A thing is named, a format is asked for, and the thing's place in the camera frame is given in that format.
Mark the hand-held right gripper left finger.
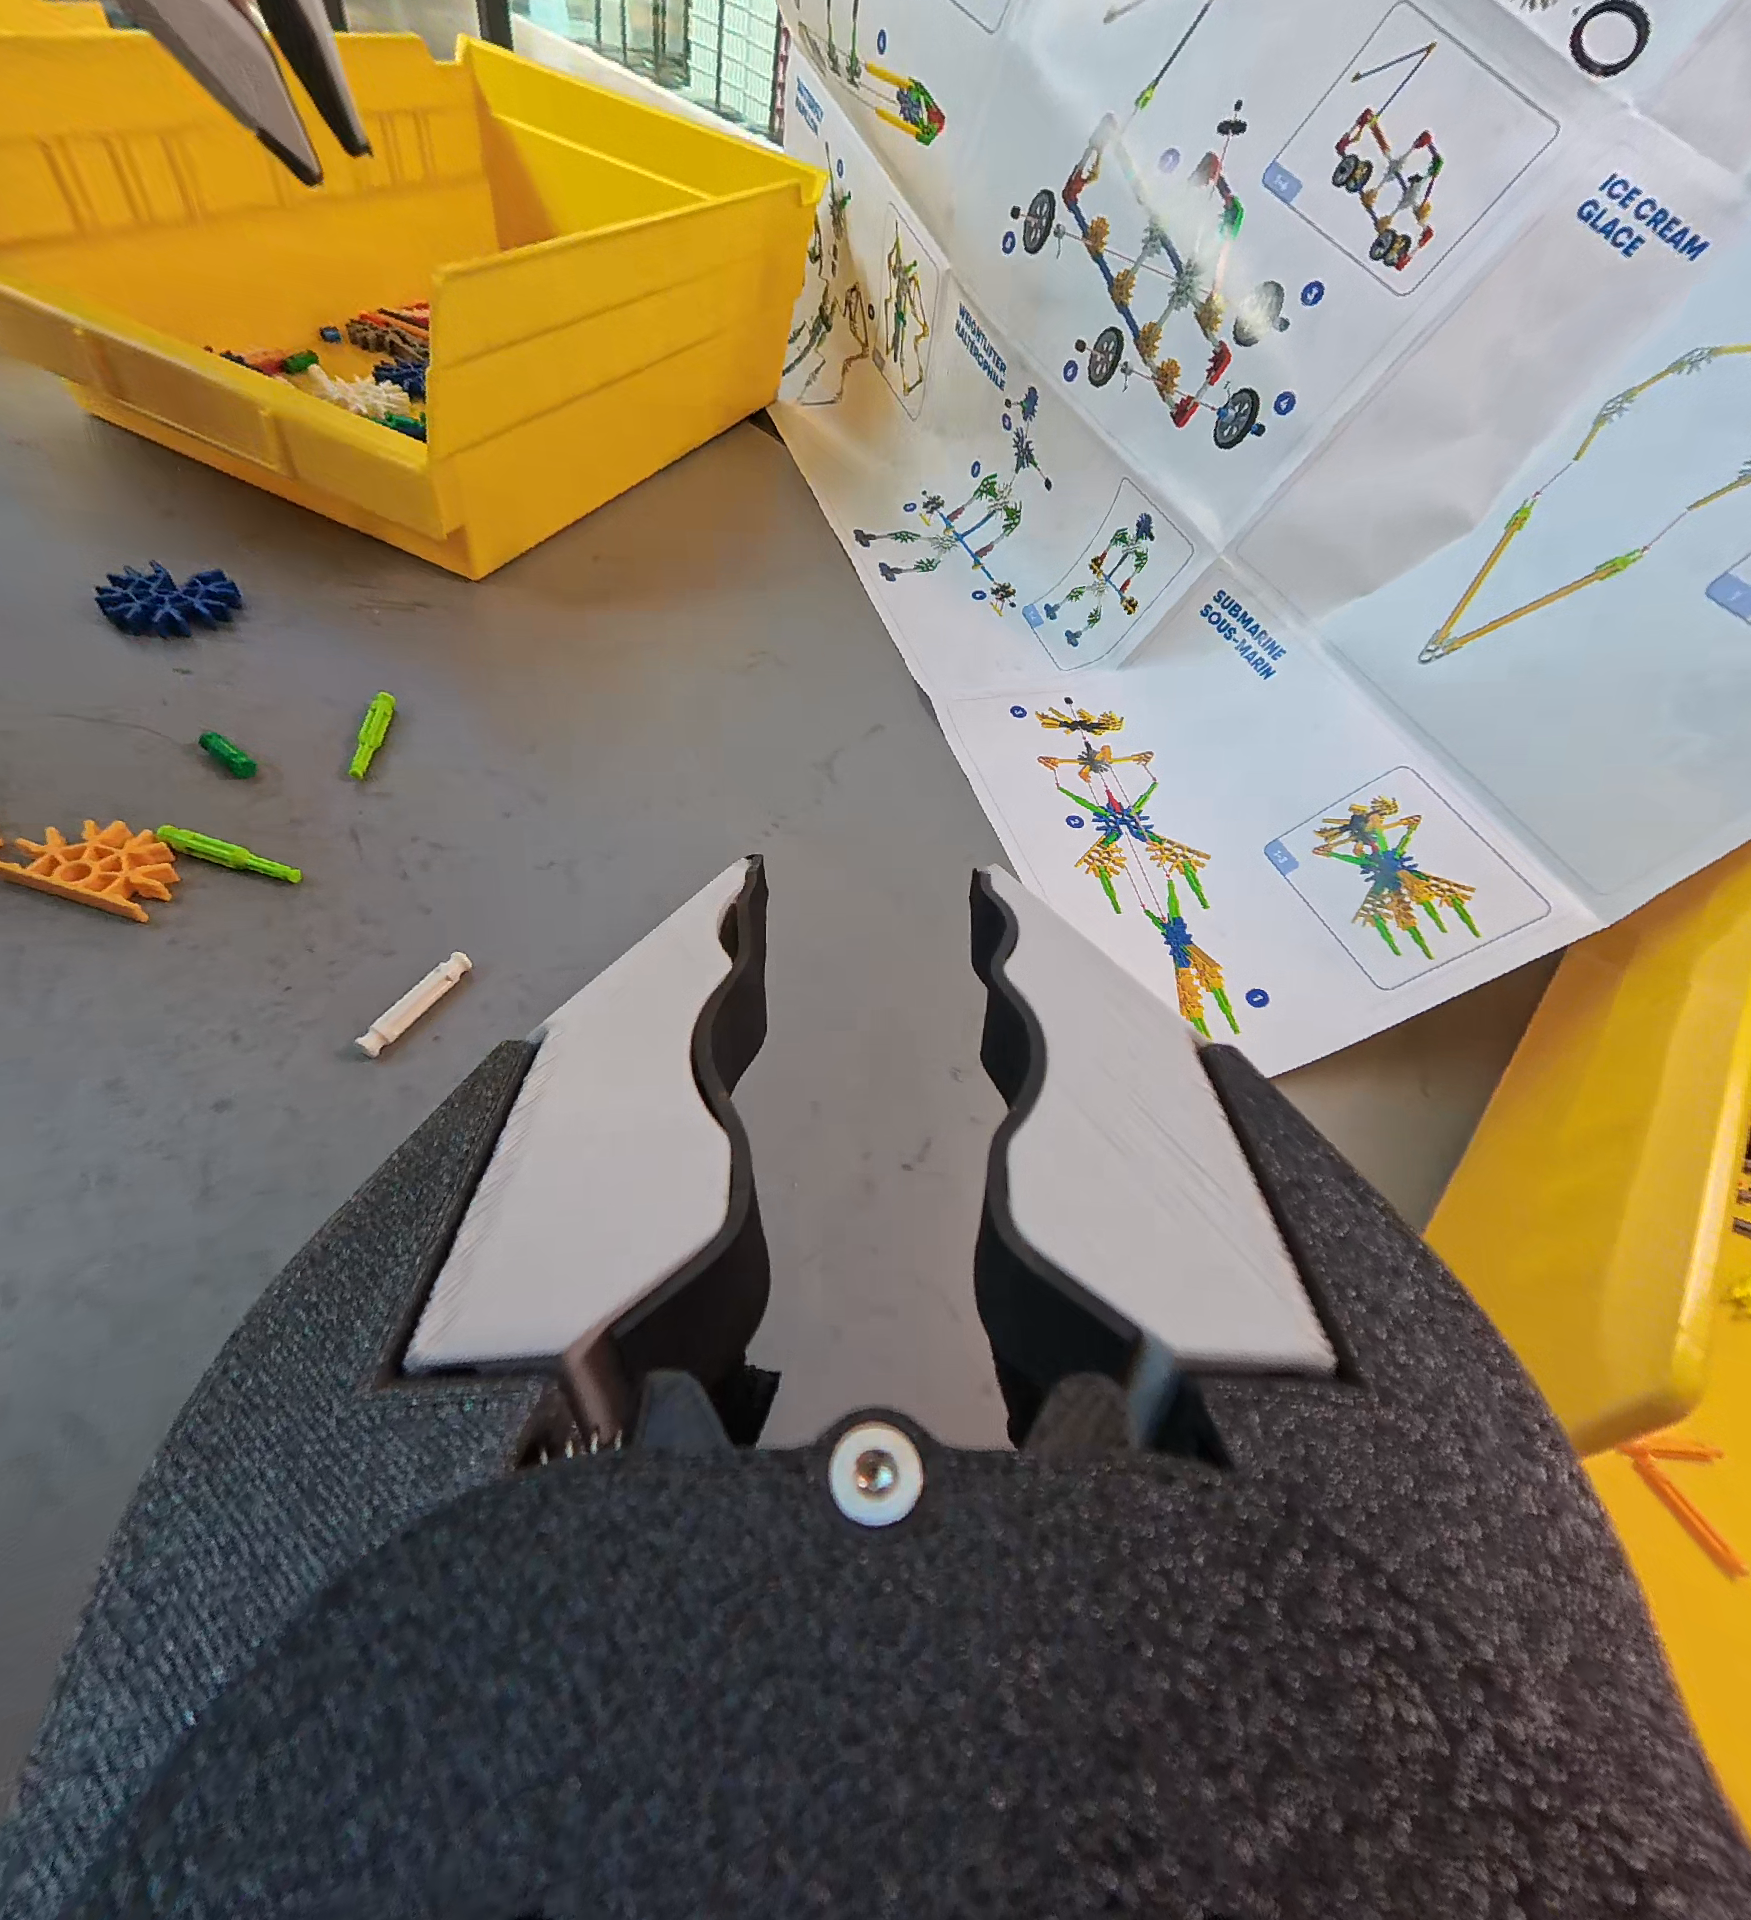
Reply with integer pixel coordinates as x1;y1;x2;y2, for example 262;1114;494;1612
402;857;773;1376

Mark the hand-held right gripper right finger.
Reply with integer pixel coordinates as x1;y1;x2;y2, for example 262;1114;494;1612
972;866;1340;1379

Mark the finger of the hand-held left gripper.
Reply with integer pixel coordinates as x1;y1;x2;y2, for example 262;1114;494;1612
119;0;325;190
258;0;374;157

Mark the short white rod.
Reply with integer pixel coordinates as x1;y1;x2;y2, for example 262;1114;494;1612
354;951;477;1062

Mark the pile of rods and connectors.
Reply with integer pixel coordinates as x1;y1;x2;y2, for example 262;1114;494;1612
209;298;437;443

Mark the yellow plastic bin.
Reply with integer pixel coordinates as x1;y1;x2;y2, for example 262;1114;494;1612
0;29;832;582
1423;804;1751;1920

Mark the blue snowflake connector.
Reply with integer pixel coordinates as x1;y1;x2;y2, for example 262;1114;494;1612
96;564;247;640

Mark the orange fan connector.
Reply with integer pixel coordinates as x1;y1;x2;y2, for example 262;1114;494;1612
3;818;183;925

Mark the white building instruction sheet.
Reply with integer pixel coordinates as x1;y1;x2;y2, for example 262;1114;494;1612
767;0;1751;1078

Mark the stack of ribbed plastic trays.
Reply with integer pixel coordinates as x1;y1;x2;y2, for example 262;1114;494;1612
516;0;804;144

